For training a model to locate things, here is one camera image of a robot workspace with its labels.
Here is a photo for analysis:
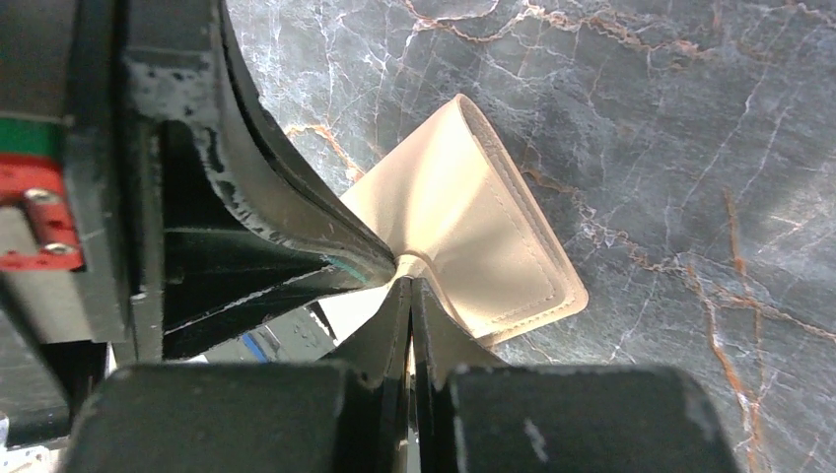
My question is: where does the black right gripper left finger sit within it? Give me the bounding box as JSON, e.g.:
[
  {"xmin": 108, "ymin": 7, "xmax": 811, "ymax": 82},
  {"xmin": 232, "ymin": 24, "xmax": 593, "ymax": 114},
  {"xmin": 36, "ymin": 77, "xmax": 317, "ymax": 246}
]
[{"xmin": 61, "ymin": 278, "xmax": 412, "ymax": 472}]

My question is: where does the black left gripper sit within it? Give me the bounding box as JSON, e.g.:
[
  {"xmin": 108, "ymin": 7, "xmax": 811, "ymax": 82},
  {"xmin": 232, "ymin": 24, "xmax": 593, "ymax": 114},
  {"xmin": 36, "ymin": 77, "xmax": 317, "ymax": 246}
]
[{"xmin": 1, "ymin": 1, "xmax": 164, "ymax": 432}]

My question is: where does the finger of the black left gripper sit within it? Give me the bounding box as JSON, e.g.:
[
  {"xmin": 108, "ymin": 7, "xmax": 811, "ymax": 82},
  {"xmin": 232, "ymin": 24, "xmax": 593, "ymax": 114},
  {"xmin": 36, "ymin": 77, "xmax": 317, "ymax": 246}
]
[{"xmin": 121, "ymin": 1, "xmax": 394, "ymax": 360}]

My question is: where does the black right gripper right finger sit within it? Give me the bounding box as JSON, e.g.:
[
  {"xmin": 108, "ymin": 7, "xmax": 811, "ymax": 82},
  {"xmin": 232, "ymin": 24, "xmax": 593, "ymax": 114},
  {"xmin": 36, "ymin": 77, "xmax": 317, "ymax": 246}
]
[{"xmin": 411, "ymin": 279, "xmax": 737, "ymax": 472}]

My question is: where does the beige leather card holder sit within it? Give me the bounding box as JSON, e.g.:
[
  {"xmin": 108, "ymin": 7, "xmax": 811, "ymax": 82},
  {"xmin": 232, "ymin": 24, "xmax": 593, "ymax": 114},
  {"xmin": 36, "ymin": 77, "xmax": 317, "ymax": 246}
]
[{"xmin": 341, "ymin": 95, "xmax": 589, "ymax": 346}]

